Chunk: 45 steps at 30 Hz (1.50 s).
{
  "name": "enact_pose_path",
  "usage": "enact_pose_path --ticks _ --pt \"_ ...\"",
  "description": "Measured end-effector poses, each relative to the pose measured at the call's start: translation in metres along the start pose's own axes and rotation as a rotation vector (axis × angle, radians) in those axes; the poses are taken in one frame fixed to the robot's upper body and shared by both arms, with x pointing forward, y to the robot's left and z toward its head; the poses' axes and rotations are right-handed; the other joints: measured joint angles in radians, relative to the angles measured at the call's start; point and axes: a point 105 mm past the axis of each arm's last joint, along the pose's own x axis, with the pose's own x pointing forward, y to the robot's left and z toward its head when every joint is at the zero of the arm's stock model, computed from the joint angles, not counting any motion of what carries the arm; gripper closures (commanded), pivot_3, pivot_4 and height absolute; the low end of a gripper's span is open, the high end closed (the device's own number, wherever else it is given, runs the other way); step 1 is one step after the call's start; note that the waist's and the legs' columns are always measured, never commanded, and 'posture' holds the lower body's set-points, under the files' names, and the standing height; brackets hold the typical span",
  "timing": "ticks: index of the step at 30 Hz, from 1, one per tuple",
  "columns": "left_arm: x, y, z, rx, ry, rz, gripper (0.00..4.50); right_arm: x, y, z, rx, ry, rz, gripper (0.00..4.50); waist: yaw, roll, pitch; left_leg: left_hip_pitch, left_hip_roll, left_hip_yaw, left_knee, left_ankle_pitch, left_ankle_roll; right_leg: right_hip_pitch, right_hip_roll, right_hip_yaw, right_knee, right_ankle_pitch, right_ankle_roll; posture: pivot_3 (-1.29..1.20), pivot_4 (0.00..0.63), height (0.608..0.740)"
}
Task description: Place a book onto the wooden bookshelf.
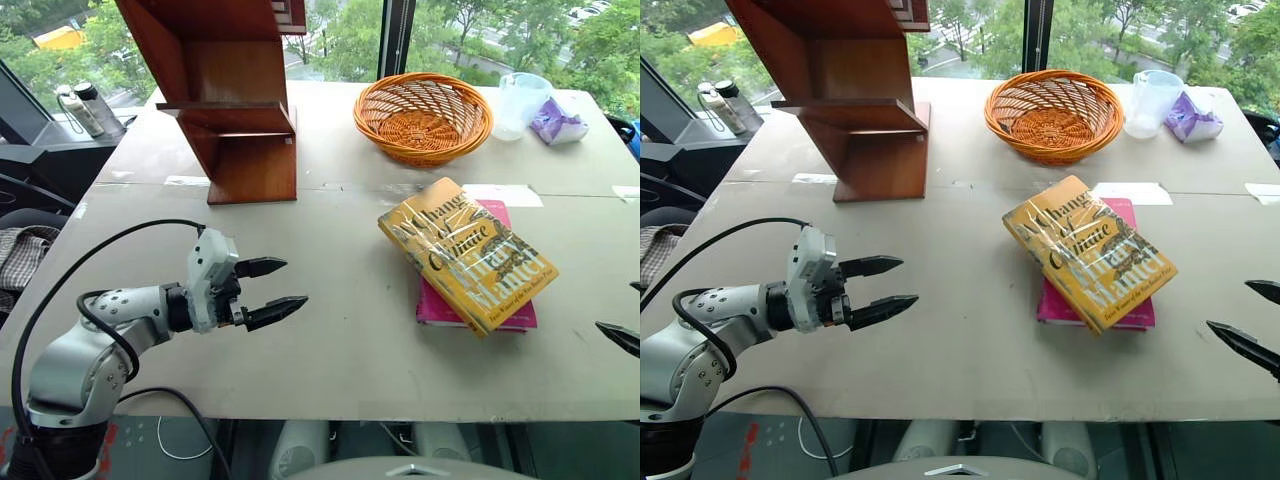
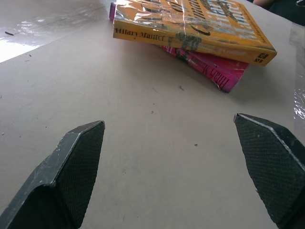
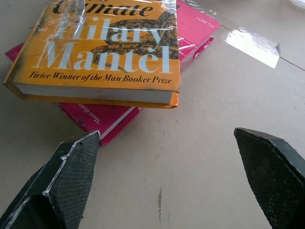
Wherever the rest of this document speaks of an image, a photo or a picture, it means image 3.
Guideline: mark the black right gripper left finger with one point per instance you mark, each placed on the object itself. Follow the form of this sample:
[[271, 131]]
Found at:
[[64, 181]]

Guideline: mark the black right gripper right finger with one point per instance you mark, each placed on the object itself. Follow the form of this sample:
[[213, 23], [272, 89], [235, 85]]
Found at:
[[269, 176]]

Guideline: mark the orange Hilary Mantel book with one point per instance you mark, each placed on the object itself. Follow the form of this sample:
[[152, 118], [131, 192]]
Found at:
[[100, 59]]

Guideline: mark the pink book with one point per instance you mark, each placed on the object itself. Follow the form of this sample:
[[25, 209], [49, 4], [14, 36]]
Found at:
[[190, 31]]

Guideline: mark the clear tape strip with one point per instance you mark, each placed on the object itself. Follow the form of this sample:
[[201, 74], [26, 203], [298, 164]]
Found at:
[[253, 46]]

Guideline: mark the white object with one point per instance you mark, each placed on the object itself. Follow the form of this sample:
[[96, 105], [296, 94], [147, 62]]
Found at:
[[297, 4]]

